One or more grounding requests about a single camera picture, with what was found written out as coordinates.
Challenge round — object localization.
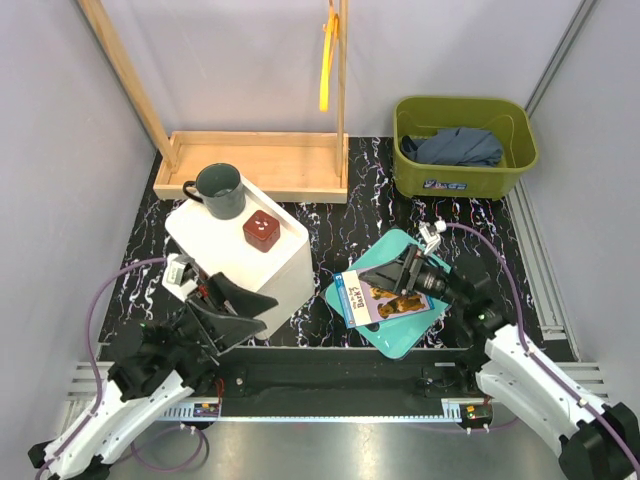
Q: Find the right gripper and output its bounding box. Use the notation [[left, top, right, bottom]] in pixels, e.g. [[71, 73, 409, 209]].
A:
[[359, 243, 466, 309]]

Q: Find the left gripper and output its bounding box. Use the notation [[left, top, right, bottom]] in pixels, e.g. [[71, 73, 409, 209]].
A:
[[157, 271, 278, 357]]

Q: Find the blue tank top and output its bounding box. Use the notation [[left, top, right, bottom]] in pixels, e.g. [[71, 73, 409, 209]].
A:
[[400, 127, 504, 168]]

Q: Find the yellow plastic hanger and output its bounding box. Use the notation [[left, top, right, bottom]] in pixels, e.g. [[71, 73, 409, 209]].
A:
[[318, 0, 340, 112]]

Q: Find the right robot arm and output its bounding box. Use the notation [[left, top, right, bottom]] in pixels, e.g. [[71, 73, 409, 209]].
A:
[[363, 245, 639, 479]]

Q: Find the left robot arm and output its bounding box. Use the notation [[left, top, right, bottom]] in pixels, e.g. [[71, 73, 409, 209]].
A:
[[28, 273, 278, 479]]

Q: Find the dog picture book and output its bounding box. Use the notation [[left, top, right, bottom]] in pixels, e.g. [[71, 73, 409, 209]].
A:
[[334, 267, 438, 328]]

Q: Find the white foam box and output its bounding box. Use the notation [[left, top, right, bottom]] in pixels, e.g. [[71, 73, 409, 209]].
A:
[[165, 178, 315, 340]]

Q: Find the red cube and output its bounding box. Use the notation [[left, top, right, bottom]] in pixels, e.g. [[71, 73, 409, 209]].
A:
[[242, 210, 280, 253]]

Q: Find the dark green mug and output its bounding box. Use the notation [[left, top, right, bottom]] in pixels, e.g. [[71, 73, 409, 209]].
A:
[[182, 163, 246, 220]]

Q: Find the wooden clothes rack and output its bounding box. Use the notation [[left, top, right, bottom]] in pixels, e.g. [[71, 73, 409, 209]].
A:
[[78, 1, 349, 204]]

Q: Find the green plastic basket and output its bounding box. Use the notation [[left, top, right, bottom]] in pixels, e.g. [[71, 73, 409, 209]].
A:
[[393, 96, 538, 199]]

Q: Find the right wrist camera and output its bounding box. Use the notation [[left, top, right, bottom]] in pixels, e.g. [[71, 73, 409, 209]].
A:
[[419, 220, 447, 256]]

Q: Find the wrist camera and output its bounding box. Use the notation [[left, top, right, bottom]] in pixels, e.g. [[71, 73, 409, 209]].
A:
[[419, 220, 447, 256], [162, 254, 199, 302]]

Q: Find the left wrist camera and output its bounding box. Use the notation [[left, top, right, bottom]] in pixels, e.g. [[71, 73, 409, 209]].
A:
[[162, 254, 199, 302]]

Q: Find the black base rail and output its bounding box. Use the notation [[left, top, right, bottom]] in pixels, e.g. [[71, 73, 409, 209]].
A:
[[200, 347, 487, 420]]

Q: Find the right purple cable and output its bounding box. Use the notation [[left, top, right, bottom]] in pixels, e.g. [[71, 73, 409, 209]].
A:
[[442, 222, 631, 480]]

